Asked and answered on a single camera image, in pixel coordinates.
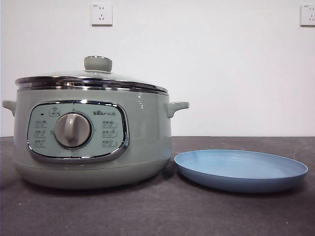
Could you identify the pale green electric steamer pot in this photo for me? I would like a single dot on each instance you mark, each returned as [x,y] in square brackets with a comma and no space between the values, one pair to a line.
[147,137]

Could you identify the glass lid with green knob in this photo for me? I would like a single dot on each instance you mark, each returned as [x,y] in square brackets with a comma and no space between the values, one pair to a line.
[98,64]

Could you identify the white wall socket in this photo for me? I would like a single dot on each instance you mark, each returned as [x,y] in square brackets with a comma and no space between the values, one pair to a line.
[102,14]
[308,15]

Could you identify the blue round plate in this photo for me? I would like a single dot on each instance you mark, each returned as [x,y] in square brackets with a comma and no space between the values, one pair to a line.
[233,169]

